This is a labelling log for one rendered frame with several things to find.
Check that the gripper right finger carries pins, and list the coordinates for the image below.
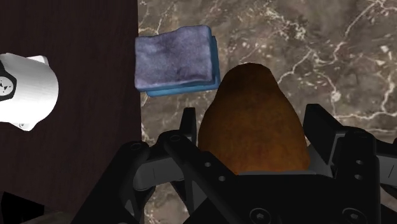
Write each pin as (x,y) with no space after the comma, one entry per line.
(356,149)

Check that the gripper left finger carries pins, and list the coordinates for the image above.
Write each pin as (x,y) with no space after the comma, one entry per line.
(186,155)

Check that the brown potato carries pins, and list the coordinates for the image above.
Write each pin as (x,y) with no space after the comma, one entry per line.
(251,124)

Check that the blue and grey sponge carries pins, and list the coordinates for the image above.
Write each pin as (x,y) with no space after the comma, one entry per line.
(173,59)

